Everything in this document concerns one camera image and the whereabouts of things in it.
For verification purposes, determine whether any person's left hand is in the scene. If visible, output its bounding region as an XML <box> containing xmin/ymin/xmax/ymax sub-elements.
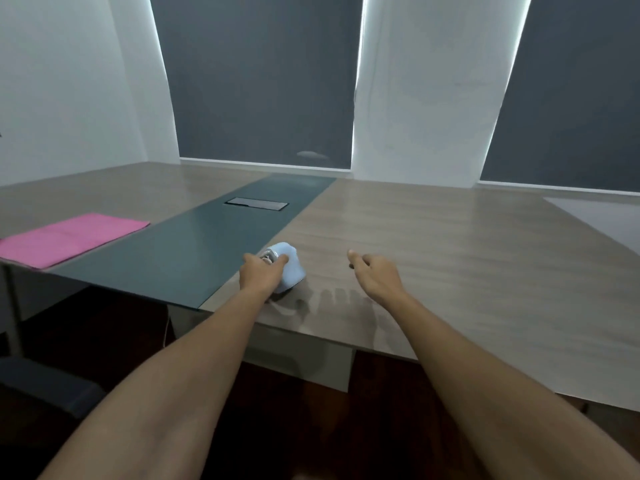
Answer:
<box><xmin>239</xmin><ymin>253</ymin><xmax>290</xmax><ymax>298</ymax></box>

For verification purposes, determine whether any person's right hand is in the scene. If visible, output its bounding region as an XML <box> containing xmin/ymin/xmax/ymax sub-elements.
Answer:
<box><xmin>347</xmin><ymin>250</ymin><xmax>407</xmax><ymax>300</ymax></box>

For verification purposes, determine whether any light blue handheld device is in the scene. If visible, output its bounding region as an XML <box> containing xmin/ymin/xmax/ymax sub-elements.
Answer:
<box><xmin>257</xmin><ymin>242</ymin><xmax>307</xmax><ymax>295</ymax></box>

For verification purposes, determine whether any person's right forearm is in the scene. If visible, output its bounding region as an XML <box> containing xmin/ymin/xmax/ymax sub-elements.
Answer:
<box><xmin>372</xmin><ymin>289</ymin><xmax>640</xmax><ymax>480</ymax></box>

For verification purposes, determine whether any person's left forearm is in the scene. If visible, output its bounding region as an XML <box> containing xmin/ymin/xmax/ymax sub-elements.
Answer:
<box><xmin>39</xmin><ymin>288</ymin><xmax>270</xmax><ymax>480</ymax></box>

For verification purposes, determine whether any dark grey table mat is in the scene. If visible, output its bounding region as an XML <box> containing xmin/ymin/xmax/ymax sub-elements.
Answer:
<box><xmin>50</xmin><ymin>174</ymin><xmax>337</xmax><ymax>310</ymax></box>

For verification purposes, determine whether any dark grey roller blind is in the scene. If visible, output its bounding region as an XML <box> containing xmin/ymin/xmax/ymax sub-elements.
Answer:
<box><xmin>479</xmin><ymin>0</ymin><xmax>640</xmax><ymax>193</ymax></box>
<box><xmin>149</xmin><ymin>0</ymin><xmax>365</xmax><ymax>170</ymax></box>

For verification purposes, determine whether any pink folded cloth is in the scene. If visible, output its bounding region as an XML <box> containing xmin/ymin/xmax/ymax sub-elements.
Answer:
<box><xmin>0</xmin><ymin>213</ymin><xmax>151</xmax><ymax>270</ymax></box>

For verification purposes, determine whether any dark grey chair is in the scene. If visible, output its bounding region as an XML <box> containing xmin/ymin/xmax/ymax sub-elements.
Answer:
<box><xmin>0</xmin><ymin>356</ymin><xmax>107</xmax><ymax>420</ymax></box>

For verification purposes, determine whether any black table cable hatch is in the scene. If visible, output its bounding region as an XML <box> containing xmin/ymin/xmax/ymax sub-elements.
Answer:
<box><xmin>224</xmin><ymin>197</ymin><xmax>290</xmax><ymax>211</ymax></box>

